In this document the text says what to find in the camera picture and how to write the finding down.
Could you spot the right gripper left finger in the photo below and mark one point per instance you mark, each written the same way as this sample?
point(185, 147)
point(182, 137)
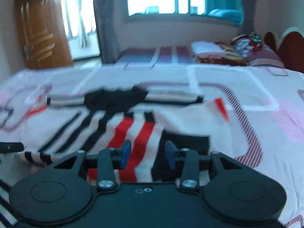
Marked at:
point(105, 162)

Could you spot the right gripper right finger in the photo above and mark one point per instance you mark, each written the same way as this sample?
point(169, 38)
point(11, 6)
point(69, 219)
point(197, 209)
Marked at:
point(188, 163)

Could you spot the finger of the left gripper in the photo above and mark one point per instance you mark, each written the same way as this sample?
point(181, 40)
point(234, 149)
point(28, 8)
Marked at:
point(8, 147)

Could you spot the red black white striped sweater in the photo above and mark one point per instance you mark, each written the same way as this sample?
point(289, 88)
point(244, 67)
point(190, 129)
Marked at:
point(105, 119)

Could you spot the pink white patterned bedspread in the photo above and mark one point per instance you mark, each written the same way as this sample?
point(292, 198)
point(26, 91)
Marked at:
point(265, 108)

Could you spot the brown wooden door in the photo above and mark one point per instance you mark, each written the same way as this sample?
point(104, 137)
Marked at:
point(41, 34)

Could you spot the red yellow folded blanket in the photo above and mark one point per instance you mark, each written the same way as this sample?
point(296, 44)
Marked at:
point(228, 57)

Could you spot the folded white towel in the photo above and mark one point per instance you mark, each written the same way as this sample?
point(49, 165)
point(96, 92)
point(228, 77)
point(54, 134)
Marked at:
point(201, 47)

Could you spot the patterned red white pillow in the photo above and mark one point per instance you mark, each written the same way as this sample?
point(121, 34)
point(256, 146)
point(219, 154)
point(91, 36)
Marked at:
point(256, 53)

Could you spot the red heart-shaped headboard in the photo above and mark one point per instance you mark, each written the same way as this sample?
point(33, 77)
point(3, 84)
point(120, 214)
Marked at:
point(289, 47)

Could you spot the grey curtain left of window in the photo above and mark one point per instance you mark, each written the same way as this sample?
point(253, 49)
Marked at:
point(108, 42)

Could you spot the grey curtain of window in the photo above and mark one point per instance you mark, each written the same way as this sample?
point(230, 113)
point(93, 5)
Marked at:
point(249, 10)
point(108, 42)

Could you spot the teal curtain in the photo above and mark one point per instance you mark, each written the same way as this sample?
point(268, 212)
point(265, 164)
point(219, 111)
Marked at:
point(228, 10)

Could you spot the white sheer balcony curtain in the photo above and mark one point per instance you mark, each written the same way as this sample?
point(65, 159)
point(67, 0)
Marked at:
point(82, 36)

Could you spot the grey curtain right of window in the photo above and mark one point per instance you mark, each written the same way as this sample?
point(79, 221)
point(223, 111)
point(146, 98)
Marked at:
point(249, 10)

